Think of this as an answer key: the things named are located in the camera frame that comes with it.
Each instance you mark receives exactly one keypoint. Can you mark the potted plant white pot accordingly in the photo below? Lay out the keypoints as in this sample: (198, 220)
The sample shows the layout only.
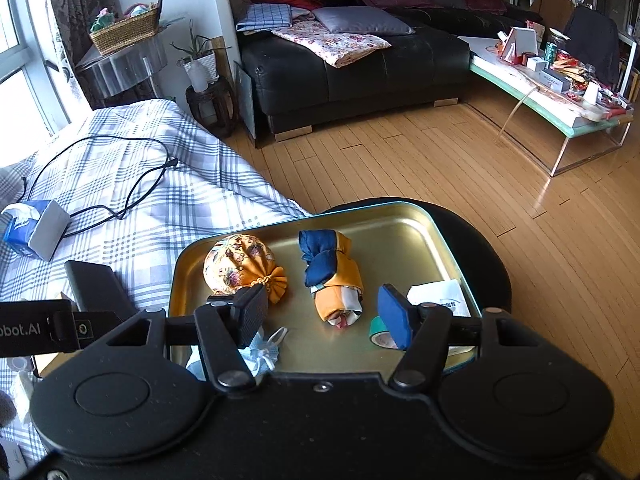
(200, 58)

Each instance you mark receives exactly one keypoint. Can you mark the blue orange cloth bundle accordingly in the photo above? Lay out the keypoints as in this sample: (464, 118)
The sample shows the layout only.
(332, 276)

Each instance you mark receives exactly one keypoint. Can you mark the white paper packet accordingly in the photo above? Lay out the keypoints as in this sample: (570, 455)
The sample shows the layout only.
(446, 293)

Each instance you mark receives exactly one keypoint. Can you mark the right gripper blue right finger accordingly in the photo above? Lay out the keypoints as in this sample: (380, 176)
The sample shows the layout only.
(403, 319)

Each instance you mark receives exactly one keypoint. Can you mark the round black stool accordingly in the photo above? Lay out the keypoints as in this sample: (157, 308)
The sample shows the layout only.
(481, 266)

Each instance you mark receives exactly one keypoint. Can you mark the green tape roll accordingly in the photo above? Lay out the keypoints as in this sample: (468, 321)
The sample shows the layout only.
(380, 336)

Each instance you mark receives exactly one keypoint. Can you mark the black leather sofa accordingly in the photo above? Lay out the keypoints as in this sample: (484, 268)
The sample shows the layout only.
(284, 87)

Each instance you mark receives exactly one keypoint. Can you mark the patterned curtain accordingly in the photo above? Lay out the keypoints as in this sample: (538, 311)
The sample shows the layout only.
(73, 19)

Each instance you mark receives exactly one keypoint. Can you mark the gold teal metal tray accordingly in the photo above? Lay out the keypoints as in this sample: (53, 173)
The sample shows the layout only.
(396, 243)

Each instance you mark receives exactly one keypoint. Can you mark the orange embroidered drawstring pouch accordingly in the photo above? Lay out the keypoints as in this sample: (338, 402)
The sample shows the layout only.
(237, 261)

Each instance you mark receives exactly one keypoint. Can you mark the blue Tempo tissue box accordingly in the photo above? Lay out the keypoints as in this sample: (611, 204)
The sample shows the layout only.
(35, 228)

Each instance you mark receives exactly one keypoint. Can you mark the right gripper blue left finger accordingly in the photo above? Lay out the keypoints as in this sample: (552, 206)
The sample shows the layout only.
(239, 315)

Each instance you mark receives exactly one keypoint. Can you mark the glass coffee table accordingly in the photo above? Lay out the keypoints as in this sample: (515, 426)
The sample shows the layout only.
(555, 132)

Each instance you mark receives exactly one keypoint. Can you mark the grey cushion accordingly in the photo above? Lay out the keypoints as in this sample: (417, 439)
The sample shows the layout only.
(361, 20)

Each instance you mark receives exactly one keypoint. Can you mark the grey side table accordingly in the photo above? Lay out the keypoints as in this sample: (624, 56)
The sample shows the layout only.
(125, 76)

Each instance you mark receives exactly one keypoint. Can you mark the light blue face mask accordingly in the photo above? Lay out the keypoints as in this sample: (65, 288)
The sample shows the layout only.
(260, 356)

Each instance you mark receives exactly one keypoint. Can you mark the grey plaid bed sheet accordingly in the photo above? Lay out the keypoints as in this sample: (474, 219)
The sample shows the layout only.
(141, 182)

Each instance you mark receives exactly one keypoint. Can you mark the floral folded cloth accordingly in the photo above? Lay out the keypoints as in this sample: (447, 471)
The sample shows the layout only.
(337, 49)

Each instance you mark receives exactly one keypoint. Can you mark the small dark wooden stand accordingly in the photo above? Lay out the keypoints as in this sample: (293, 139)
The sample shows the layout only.
(214, 108)

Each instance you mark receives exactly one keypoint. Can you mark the wicker basket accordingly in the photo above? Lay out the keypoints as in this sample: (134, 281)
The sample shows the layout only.
(140, 22)

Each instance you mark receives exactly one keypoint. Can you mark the black box lid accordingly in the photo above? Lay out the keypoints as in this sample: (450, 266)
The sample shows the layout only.
(97, 288)

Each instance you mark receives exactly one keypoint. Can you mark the blue checked folded cloth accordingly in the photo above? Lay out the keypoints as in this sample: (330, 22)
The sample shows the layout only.
(263, 17)

